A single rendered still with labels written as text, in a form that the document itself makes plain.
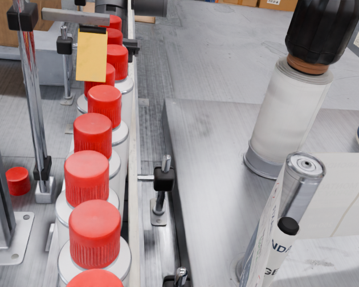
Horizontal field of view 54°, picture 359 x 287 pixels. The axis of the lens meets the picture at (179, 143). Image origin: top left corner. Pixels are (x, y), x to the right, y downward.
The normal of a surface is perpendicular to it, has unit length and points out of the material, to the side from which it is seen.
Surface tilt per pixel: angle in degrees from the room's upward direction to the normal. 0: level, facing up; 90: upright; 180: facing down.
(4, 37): 90
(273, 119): 90
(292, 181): 90
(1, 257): 0
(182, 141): 0
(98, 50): 46
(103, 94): 3
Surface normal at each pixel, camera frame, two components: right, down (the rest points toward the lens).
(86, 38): 0.18, -0.08
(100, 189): 0.70, 0.51
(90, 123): 0.19, -0.78
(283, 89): -0.74, 0.33
